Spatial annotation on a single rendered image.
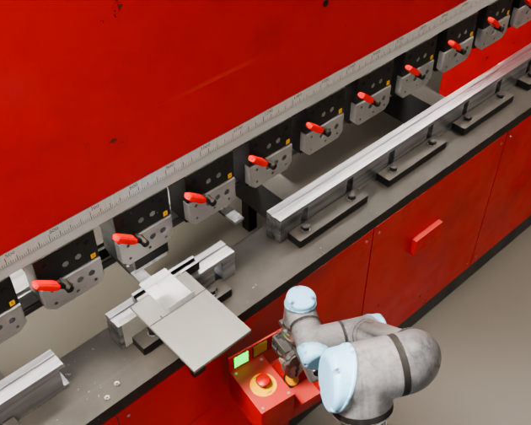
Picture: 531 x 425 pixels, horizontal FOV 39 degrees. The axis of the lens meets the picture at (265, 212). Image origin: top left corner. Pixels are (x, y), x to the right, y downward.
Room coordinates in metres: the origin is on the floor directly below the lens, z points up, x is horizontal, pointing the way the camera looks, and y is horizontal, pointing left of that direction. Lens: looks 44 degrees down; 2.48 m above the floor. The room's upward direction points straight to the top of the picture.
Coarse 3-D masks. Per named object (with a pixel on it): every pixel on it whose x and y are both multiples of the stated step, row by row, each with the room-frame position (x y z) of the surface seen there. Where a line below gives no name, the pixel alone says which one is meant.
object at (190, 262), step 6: (192, 258) 1.36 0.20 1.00; (180, 264) 1.33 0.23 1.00; (186, 264) 1.34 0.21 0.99; (192, 264) 1.33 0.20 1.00; (198, 264) 1.34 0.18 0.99; (174, 270) 1.31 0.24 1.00; (180, 270) 1.31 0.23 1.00; (186, 270) 1.31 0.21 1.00; (192, 270) 1.33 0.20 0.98; (132, 294) 1.23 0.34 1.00; (138, 294) 1.23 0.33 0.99; (132, 300) 1.23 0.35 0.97
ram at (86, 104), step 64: (0, 0) 1.09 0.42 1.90; (64, 0) 1.16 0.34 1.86; (128, 0) 1.24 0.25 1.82; (192, 0) 1.34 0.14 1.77; (256, 0) 1.46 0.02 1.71; (320, 0) 1.59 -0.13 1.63; (384, 0) 1.76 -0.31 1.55; (448, 0) 1.96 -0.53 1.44; (0, 64) 1.07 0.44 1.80; (64, 64) 1.14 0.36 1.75; (128, 64) 1.23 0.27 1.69; (192, 64) 1.33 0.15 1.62; (256, 64) 1.46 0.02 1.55; (320, 64) 1.60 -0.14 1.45; (0, 128) 1.04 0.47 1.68; (64, 128) 1.12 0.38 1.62; (128, 128) 1.22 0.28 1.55; (192, 128) 1.32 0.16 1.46; (256, 128) 1.45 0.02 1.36; (0, 192) 1.02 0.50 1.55; (64, 192) 1.10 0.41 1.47
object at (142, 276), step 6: (96, 228) 1.44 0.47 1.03; (96, 234) 1.41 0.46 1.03; (96, 240) 1.39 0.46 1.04; (102, 240) 1.39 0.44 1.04; (102, 246) 1.38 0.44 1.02; (102, 252) 1.36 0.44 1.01; (108, 252) 1.37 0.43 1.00; (102, 258) 1.36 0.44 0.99; (114, 258) 1.35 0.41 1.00; (120, 264) 1.33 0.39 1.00; (126, 264) 1.33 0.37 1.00; (126, 270) 1.31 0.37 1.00; (132, 270) 1.31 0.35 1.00; (144, 270) 1.31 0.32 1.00; (132, 276) 1.29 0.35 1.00; (138, 276) 1.29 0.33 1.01; (144, 276) 1.29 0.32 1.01; (150, 276) 1.29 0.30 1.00
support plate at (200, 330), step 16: (192, 288) 1.25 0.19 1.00; (144, 304) 1.19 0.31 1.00; (192, 304) 1.19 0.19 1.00; (208, 304) 1.19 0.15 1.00; (144, 320) 1.14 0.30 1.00; (160, 320) 1.14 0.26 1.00; (176, 320) 1.14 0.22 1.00; (192, 320) 1.14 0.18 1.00; (208, 320) 1.14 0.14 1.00; (224, 320) 1.14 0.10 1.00; (240, 320) 1.14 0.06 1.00; (160, 336) 1.09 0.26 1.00; (176, 336) 1.09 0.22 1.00; (192, 336) 1.09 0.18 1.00; (208, 336) 1.09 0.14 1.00; (224, 336) 1.09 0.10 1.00; (240, 336) 1.09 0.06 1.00; (176, 352) 1.05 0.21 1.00; (192, 352) 1.05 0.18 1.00; (208, 352) 1.05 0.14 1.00; (192, 368) 1.00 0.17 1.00
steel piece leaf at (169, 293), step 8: (160, 280) 1.27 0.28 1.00; (168, 280) 1.27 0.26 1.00; (176, 280) 1.27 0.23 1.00; (152, 288) 1.25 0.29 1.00; (160, 288) 1.25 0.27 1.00; (168, 288) 1.25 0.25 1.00; (176, 288) 1.25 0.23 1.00; (184, 288) 1.25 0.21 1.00; (152, 296) 1.22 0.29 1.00; (160, 296) 1.22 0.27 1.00; (168, 296) 1.22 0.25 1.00; (176, 296) 1.22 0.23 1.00; (184, 296) 1.22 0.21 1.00; (192, 296) 1.22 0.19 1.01; (160, 304) 1.19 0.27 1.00; (168, 304) 1.19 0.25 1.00; (176, 304) 1.18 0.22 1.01; (168, 312) 1.17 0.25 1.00
